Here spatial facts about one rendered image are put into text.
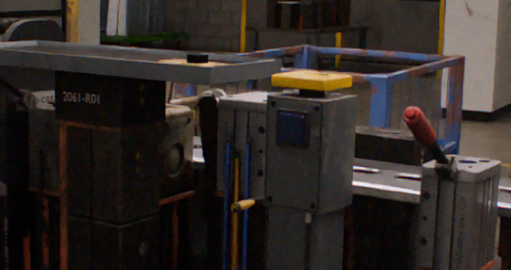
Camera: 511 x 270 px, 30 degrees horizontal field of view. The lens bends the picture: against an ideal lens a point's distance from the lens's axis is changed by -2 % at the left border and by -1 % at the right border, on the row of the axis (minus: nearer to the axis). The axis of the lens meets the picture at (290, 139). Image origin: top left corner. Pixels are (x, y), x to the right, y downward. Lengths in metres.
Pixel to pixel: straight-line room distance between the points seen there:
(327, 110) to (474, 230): 0.23
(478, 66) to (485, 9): 0.53
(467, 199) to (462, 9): 8.30
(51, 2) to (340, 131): 4.33
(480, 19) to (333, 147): 8.37
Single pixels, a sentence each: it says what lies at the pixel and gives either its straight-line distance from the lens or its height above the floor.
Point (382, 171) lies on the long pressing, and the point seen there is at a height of 1.00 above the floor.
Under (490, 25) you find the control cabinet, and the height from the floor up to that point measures 0.90.
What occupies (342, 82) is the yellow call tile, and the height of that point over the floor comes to 1.15.
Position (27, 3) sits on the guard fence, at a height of 1.10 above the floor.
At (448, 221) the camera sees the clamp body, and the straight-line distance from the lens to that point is 1.07.
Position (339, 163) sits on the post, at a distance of 0.97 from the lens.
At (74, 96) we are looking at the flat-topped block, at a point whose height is 1.12.
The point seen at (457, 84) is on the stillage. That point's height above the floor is 0.82.
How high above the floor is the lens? 1.25
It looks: 9 degrees down
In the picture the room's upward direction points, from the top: 2 degrees clockwise
